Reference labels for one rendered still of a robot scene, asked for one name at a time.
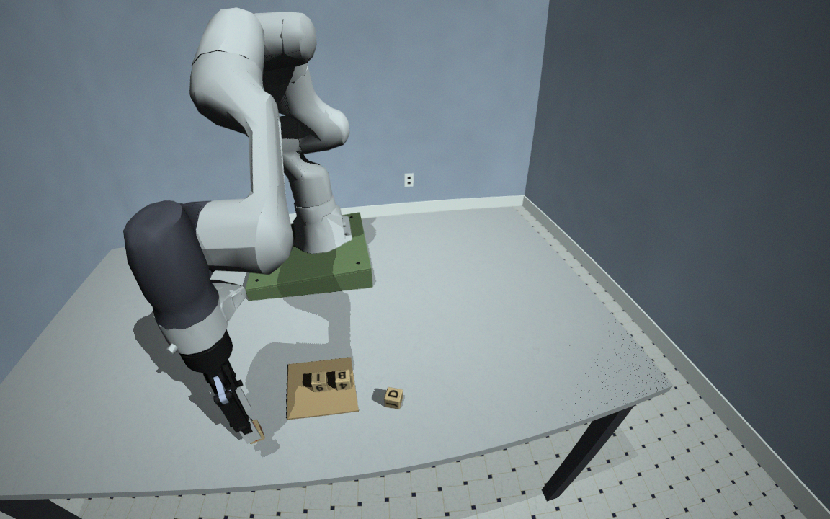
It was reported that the beige letter block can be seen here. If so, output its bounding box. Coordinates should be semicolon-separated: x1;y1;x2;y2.
384;387;403;409
334;370;352;390
311;372;328;392
250;420;265;444

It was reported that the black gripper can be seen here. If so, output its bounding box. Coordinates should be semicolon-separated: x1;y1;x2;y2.
180;330;261;444

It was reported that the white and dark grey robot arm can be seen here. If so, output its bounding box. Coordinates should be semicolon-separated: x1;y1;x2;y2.
123;7;352;355

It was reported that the tan square mat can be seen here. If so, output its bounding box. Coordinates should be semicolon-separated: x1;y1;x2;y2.
287;357;359;420

